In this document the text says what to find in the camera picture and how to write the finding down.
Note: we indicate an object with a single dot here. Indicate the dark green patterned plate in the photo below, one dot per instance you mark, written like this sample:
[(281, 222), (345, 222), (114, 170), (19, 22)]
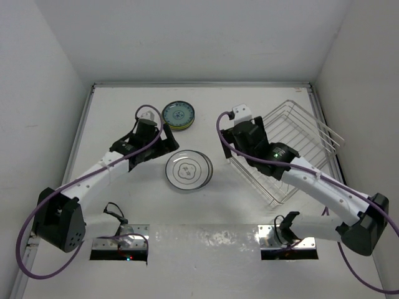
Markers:
[(178, 113)]

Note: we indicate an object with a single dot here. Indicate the clear wire dish rack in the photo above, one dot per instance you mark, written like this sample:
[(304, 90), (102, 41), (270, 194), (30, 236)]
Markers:
[(292, 125)]

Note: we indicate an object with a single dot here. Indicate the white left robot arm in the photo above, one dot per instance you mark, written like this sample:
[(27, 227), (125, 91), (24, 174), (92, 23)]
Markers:
[(73, 214)]

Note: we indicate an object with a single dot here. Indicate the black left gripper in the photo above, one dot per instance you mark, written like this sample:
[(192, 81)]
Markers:
[(165, 146)]

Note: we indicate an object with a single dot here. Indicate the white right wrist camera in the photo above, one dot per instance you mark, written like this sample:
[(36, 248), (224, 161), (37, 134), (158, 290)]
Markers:
[(241, 113)]

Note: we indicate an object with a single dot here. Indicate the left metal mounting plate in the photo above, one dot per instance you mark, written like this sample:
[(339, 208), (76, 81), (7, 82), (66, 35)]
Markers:
[(134, 239)]

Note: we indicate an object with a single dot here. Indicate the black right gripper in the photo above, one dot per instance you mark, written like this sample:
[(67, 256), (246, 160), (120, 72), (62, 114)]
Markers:
[(229, 136)]

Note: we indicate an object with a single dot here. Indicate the white plate black rim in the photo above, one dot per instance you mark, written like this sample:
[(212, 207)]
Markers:
[(186, 170)]

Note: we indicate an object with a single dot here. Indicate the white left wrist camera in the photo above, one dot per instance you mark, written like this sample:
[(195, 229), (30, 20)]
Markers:
[(148, 115)]

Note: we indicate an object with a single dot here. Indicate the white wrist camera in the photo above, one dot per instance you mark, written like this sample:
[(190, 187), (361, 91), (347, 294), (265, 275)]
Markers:
[(148, 115), (241, 113)]

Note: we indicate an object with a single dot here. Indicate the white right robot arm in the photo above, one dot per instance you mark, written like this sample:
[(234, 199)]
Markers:
[(360, 219)]

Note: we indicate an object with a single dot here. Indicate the white plate orange sunburst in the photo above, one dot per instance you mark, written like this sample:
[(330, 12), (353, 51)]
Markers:
[(210, 170)]

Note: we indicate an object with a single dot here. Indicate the lime green plate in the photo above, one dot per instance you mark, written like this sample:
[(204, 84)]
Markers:
[(181, 128)]

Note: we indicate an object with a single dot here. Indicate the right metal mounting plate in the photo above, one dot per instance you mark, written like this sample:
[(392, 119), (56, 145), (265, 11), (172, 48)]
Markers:
[(270, 239)]

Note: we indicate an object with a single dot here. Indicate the metal mounting plate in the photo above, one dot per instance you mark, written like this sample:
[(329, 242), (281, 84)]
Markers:
[(134, 239), (270, 239)]

